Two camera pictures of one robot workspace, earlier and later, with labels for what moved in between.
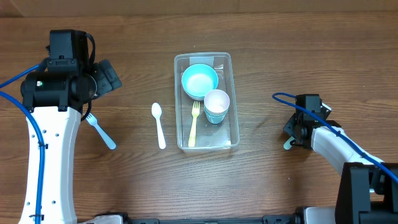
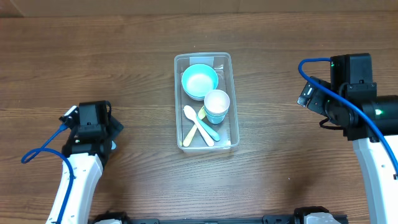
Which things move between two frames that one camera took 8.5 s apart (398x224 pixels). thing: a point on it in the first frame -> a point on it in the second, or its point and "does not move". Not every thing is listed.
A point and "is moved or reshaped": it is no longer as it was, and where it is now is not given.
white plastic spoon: x=157 y=111 -> x=190 y=113
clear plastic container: x=206 y=101 does not move
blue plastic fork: x=286 y=145 -> x=212 y=134
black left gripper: x=106 y=78 -> x=115 y=127
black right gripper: x=289 y=127 -> x=317 y=102
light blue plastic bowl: x=198 y=79 does not move
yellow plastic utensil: x=195 y=112 is moved or reshaped
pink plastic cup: x=216 y=102 does not move
